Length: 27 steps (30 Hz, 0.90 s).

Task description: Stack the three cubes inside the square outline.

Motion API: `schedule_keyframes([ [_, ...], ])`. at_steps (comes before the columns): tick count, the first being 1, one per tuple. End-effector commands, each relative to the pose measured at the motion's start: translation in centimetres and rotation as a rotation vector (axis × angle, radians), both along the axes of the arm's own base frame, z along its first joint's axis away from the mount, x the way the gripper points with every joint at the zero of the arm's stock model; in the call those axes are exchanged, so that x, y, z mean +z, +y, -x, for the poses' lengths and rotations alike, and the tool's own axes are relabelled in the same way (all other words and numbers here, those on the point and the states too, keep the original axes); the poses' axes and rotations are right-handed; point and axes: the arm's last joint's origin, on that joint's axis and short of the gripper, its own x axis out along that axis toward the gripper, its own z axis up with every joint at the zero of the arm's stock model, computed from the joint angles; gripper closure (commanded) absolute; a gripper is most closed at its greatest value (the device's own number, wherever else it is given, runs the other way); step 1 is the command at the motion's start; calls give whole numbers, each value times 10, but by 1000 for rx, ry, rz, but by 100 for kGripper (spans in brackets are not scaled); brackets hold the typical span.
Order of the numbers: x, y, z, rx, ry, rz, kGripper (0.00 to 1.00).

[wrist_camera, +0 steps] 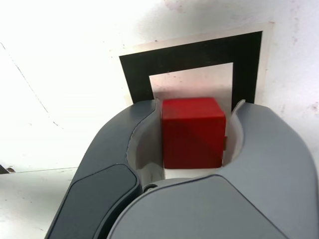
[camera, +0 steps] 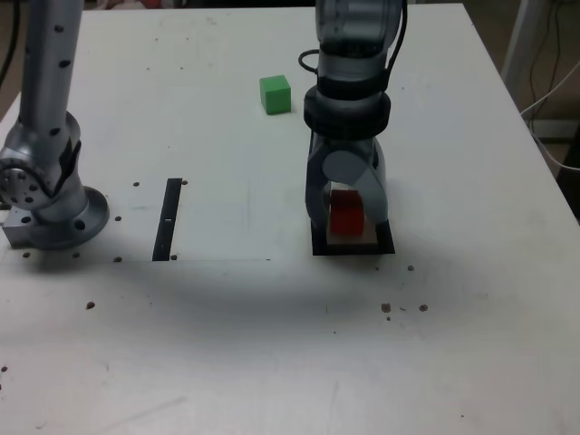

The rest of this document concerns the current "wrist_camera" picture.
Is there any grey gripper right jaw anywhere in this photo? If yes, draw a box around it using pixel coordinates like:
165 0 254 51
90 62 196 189
107 99 319 239

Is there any red cube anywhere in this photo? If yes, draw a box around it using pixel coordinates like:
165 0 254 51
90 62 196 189
161 97 227 170

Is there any black tape square outline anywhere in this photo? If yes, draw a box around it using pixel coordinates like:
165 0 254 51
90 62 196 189
119 30 264 105

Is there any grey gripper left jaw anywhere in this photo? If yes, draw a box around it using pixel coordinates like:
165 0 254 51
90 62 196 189
45 99 166 239

